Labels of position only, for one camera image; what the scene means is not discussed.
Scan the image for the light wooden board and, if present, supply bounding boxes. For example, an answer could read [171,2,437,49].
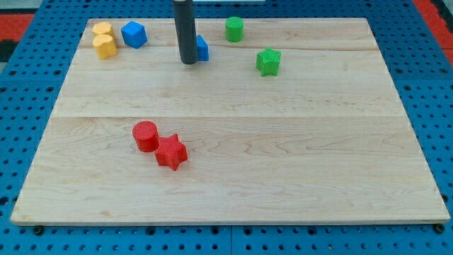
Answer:
[11,18,450,226]

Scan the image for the yellow block rear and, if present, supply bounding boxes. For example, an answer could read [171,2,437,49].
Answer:
[91,21,116,39]

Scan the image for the red star block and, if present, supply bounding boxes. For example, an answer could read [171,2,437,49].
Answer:
[155,134,188,171]

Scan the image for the green star block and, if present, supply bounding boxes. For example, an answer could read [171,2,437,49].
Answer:
[256,47,282,77]

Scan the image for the blue triangle block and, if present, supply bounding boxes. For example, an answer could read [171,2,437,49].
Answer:
[196,35,210,62]

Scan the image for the red cylinder block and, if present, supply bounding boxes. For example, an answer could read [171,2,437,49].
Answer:
[132,120,159,152]

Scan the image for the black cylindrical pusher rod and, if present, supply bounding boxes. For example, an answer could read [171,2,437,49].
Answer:
[172,0,198,64]

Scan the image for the blue cube block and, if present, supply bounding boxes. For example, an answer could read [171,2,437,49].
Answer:
[121,21,147,49]

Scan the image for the green cylinder block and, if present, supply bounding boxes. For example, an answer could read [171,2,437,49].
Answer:
[225,16,244,43]

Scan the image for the yellow block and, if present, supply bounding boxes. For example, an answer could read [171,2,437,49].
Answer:
[91,21,116,39]
[92,34,117,60]

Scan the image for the yellow block front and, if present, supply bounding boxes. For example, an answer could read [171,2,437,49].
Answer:
[92,34,117,60]

